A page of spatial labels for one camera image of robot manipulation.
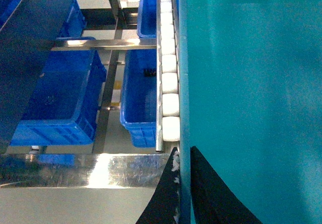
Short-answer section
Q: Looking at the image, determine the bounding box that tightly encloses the blue bin lower middle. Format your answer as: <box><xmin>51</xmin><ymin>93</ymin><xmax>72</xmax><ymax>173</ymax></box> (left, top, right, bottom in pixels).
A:
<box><xmin>120</xmin><ymin>49</ymin><xmax>156</xmax><ymax>148</ymax></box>

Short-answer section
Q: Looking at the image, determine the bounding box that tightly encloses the white roller conveyor track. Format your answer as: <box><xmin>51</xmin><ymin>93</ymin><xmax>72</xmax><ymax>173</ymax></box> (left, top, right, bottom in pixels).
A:
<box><xmin>155</xmin><ymin>0</ymin><xmax>180</xmax><ymax>152</ymax></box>

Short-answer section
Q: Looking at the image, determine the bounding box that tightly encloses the blue bin lower left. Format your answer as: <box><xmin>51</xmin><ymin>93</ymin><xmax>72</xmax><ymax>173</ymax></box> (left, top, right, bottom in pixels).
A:
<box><xmin>10</xmin><ymin>50</ymin><xmax>107</xmax><ymax>146</ymax></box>

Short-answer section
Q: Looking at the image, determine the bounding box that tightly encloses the blue bin upper middle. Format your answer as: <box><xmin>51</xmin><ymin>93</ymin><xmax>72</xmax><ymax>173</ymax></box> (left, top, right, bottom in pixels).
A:
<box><xmin>137</xmin><ymin>0</ymin><xmax>156</xmax><ymax>38</ymax></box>

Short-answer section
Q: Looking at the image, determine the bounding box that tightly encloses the light teal plastic bin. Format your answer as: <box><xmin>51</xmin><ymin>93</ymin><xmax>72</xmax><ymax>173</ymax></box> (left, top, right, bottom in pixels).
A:
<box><xmin>179</xmin><ymin>0</ymin><xmax>321</xmax><ymax>223</ymax></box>

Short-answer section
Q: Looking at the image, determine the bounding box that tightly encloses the blue bin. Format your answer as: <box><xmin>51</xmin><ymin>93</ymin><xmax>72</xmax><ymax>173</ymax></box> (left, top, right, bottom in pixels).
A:
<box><xmin>10</xmin><ymin>50</ymin><xmax>107</xmax><ymax>146</ymax></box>
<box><xmin>137</xmin><ymin>0</ymin><xmax>156</xmax><ymax>38</ymax></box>
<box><xmin>120</xmin><ymin>49</ymin><xmax>156</xmax><ymax>148</ymax></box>

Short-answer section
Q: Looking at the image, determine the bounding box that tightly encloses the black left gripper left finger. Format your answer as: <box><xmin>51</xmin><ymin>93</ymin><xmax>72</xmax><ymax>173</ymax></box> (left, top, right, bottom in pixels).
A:
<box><xmin>137</xmin><ymin>147</ymin><xmax>181</xmax><ymax>223</ymax></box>

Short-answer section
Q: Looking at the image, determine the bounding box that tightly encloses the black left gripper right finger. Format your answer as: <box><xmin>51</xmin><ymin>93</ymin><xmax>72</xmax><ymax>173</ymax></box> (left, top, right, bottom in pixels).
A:
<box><xmin>190</xmin><ymin>146</ymin><xmax>261</xmax><ymax>223</ymax></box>

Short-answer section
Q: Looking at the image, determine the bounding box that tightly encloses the stainless steel shelf rail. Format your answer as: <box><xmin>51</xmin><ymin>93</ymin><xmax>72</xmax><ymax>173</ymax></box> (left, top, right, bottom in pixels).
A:
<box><xmin>1</xmin><ymin>153</ymin><xmax>170</xmax><ymax>189</ymax></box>

